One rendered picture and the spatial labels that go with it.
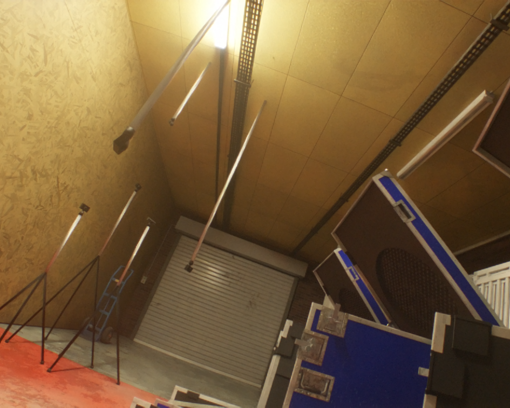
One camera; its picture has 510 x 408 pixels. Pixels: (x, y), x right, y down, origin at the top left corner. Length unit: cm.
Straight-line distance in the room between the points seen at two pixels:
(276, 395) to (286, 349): 31
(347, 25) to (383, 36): 32
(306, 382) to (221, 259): 621
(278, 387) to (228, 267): 540
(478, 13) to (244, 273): 640
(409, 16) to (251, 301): 623
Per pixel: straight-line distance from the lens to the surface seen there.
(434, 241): 175
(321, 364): 141
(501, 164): 148
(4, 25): 281
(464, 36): 299
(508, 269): 350
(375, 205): 191
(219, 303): 728
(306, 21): 302
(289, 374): 226
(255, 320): 731
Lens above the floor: 68
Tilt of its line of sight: 25 degrees up
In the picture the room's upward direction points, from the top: 20 degrees clockwise
